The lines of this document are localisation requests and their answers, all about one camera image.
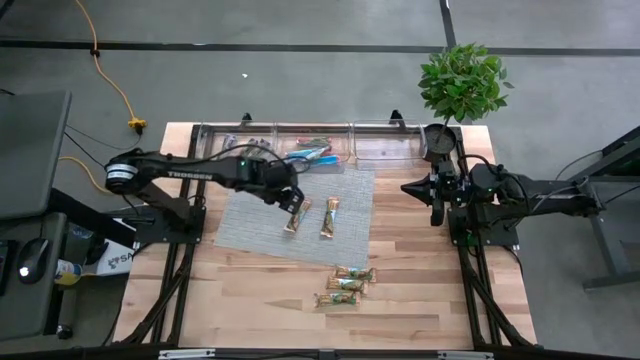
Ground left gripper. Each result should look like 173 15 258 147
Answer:
263 167 307 215

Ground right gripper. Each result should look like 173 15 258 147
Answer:
401 158 464 228

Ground granola bar green orange wrapper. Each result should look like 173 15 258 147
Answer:
313 291 361 309
319 196 341 240
333 265 378 284
325 276 369 295
283 198 313 234

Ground granola bar blue red wrapper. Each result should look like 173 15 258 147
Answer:
302 155 342 168
284 147 321 161

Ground clear plastic bin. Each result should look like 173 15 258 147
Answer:
196 121 277 174
351 118 429 171
273 121 354 175

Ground black plant pot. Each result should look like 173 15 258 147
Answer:
422 122 459 164

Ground grey woven mat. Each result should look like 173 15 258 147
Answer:
213 167 377 270

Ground green leafy plant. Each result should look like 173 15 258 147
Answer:
417 42 516 146

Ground white printed cardboard box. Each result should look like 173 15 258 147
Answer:
96 238 136 278

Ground black desk base bar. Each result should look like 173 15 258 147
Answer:
47 187 139 249

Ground yellow white bottle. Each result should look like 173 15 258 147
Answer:
53 258 84 287

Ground black computer mouse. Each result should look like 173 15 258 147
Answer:
17 237 51 285

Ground dark grey desk top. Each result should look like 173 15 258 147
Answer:
0 89 72 221

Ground grey lower desk shelf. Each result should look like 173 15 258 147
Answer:
0 212 69 342

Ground black keyboard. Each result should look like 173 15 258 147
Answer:
0 239 10 297

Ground black side table cable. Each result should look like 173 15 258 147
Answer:
553 148 604 179

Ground silver metal bracket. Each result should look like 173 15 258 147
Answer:
437 350 495 360
157 349 216 360

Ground yellow extension cable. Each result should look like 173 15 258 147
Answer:
58 155 112 196
73 0 149 135

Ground black floor cable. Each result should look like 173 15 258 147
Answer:
63 131 109 170
63 123 146 152

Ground black side table frame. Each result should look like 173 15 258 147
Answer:
549 124 640 292

